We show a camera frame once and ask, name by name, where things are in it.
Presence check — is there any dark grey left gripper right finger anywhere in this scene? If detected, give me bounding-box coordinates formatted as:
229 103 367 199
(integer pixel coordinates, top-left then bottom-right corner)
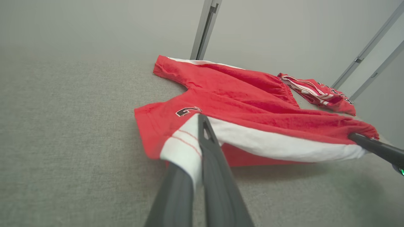
198 114 254 227

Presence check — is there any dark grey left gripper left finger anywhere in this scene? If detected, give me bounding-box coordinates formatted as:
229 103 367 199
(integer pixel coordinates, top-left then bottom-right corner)
144 162 194 227

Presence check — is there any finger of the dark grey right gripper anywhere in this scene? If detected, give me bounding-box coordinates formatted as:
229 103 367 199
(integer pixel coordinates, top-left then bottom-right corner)
348 132 404 169

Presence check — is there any red jersey black lettering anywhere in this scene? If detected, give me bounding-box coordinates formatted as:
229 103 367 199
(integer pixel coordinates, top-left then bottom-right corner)
277 73 356 116

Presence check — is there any red shorts white stripe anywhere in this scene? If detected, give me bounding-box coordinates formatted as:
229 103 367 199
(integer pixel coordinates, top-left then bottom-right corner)
134 55 380 186

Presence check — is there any wide grey metal partition post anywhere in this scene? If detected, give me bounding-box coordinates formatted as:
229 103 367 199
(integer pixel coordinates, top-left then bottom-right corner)
189 0 223 60

